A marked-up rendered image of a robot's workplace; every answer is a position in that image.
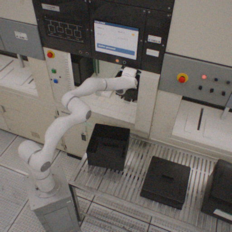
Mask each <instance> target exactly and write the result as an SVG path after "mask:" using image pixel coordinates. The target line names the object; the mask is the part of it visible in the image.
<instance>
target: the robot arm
mask: <svg viewBox="0 0 232 232"><path fill-rule="evenodd" d="M138 73H139V71H138V69H135V68H134V69H132V68H129V67H124V68H123V73H122V75H121V77H115V78H105V77H89V78H88V79H87V80H85V81H84V82H83V83H82V85H81V86H80V87H78V88H76V89H74V90H72V91H68V92H67V93H65V94H64V96H62V99H61V103H62V105H63V106H64V107H65V108H66V109H67V110H69V111H70V112H72V114H70V115H69V116H64V117H59V118H57V119H56V120H54V121H53V122H52V124H51V125H50V127H49V128H48V129H47V131H46V132H45V135H44V147H43V149H42V148H40V146H39V145H38V144H36V143H35V142H33V141H31V140H26V141H24V142H22V143H21V144H20V145H19V148H18V153H19V157H20V158H21V160H22V161H23V163H24V164H25V166H26V167H27V168H28V169H29V171H30V172H31V174H32V176H33V178H34V180H35V181H34V184H33V190H34V193H35V194H36V195H37V196H38V197H41V198H48V197H51V196H53V195H54V194H55V193H56V192H57V191H59V189H60V185H61V182H60V179H59V177H58V176H57V175H55V174H53V173H52V172H51V169H50V165H51V163H52V160H53V158H54V154H55V150H56V147H57V145H58V143H59V141H60V139H61V138H62V136H64V134H65V133H66V132H67V131H68V130H69V128H70V127H72V126H75V125H78V124H82V123H84V122H85V121H87V120H88V119H89V118H90V116H91V113H92V111H91V108H90V106H89V105H88V104H87V103H85V102H84V101H82V100H81V99H80V97H83V96H89V95H91V94H94V92H103V91H116V93H117V94H119V95H123V94H125V92H126V90H127V89H131V88H135V87H136V86H137V83H138V82H137V80H136V79H135V78H134V77H135V76H136V74H138Z"/></svg>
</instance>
